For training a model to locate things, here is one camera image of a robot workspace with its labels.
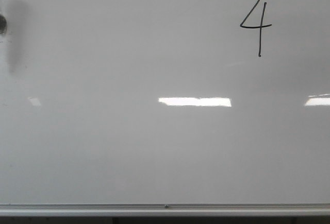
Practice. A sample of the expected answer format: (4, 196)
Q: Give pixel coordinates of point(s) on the white glossy whiteboard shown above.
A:
(165, 101)

